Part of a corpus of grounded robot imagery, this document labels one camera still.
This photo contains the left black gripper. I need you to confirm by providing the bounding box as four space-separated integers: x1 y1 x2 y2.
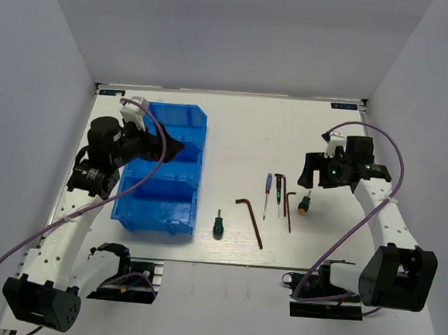
110 116 186 172

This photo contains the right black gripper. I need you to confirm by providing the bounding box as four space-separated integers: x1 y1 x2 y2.
298 148 352 192

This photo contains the small brown hex key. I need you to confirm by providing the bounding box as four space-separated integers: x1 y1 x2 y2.
283 191 296 217

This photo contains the medium brown hex key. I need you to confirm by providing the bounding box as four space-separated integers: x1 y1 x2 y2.
275 173 292 233

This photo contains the green black precision screwdriver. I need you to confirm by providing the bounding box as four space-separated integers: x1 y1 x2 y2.
275 175 282 218

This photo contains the stubby green orange-capped screwdriver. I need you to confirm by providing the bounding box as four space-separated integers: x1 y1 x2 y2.
298 191 311 215

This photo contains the purple handled precision screwdriver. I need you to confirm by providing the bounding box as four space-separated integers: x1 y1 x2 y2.
262 173 273 220

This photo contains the large brown hex key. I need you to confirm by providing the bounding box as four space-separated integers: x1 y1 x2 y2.
234 198 264 250

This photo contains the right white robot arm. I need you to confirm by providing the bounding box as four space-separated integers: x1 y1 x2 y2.
294 131 438 313

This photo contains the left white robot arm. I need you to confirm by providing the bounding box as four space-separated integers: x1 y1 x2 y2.
2 116 184 333

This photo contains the blue three-compartment plastic bin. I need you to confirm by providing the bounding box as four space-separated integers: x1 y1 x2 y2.
111 102 207 235

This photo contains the right corner label sticker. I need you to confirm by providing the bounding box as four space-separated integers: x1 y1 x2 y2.
330 102 358 111

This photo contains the corner label sticker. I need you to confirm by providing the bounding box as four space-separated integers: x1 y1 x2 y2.
99 89 126 97
330 102 358 111

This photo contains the left corner label sticker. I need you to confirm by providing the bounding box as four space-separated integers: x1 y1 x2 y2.
99 89 126 97

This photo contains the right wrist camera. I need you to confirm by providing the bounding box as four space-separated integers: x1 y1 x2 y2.
322 130 347 159

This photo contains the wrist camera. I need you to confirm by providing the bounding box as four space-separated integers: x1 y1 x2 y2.
120 96 149 129
322 130 347 159

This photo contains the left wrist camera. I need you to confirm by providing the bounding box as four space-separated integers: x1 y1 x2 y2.
120 96 149 129

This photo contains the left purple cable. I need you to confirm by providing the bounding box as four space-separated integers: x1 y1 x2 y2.
0 87 174 335

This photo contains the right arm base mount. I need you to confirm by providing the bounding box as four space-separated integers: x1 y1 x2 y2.
281 260 363 321

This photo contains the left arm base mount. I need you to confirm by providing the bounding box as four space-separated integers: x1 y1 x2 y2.
88 259 164 305

